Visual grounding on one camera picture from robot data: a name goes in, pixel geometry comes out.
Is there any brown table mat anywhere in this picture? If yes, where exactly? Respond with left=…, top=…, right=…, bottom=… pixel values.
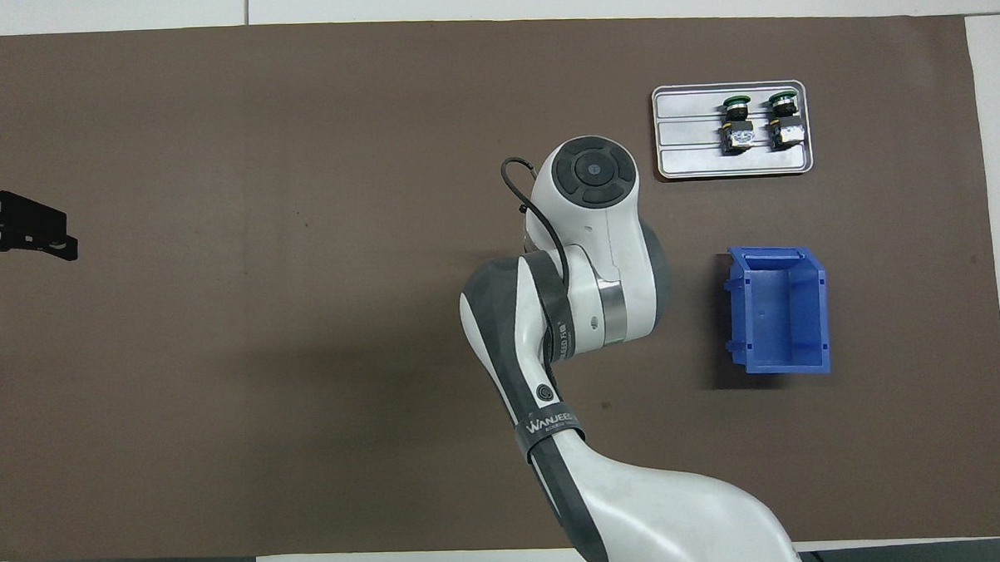
left=0, top=0, right=1000, bottom=562

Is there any blue plastic bin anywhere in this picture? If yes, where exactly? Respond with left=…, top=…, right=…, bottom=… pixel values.
left=720, top=243, right=833, bottom=379

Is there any green push button switch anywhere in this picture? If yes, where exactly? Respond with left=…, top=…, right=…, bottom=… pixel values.
left=763, top=91, right=804, bottom=152
left=717, top=95, right=756, bottom=157

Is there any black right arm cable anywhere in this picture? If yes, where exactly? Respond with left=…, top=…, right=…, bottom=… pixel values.
left=500, top=154, right=573, bottom=294

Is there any silver metal tray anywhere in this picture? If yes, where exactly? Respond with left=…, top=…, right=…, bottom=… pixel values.
left=650, top=80, right=815, bottom=181

